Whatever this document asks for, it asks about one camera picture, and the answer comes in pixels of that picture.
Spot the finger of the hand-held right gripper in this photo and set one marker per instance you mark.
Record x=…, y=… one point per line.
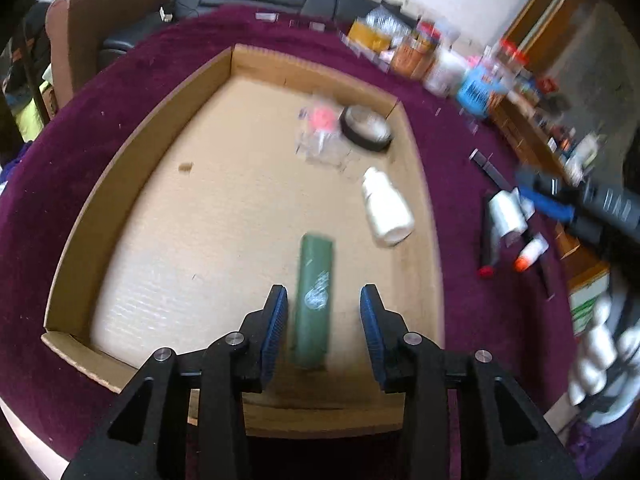
x=537, y=179
x=545, y=203

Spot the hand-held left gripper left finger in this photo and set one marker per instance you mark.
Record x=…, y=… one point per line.
x=275, y=325

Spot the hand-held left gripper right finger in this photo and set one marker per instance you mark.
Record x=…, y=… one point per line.
x=372, y=325

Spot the green cylindrical tube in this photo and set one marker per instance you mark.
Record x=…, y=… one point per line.
x=312, y=270

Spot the shallow cardboard box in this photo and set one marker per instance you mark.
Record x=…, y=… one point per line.
x=200, y=185

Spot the person's right hand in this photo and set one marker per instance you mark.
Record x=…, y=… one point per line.
x=597, y=350

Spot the white plastic roll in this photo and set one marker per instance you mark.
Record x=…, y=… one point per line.
x=507, y=210

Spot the white tube with orange cap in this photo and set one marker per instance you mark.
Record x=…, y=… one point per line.
x=531, y=252

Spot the metal staple strip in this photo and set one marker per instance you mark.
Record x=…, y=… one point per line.
x=487, y=162

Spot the wooden cabinet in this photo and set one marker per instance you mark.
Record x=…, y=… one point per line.
x=525, y=125

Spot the cardboard box with green label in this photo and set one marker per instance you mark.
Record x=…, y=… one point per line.
x=585, y=272

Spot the black marker with red cap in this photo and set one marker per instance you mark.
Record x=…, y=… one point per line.
x=486, y=245

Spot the blue label plastic jar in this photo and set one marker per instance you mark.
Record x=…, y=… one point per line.
x=475, y=92

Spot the white plastic bottle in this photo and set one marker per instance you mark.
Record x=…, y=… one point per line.
x=385, y=210

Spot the clear jar with red lid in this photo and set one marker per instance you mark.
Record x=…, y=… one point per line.
x=512, y=57

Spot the white jar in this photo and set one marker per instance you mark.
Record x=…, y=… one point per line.
x=442, y=75

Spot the orange label jar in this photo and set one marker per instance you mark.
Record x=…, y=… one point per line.
x=412, y=57

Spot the black tape roll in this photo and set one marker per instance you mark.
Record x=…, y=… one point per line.
x=360, y=142

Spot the clear bag with pink item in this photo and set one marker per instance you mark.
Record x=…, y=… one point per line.
x=322, y=145

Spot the brown chair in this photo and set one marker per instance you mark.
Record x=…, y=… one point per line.
x=90, y=20

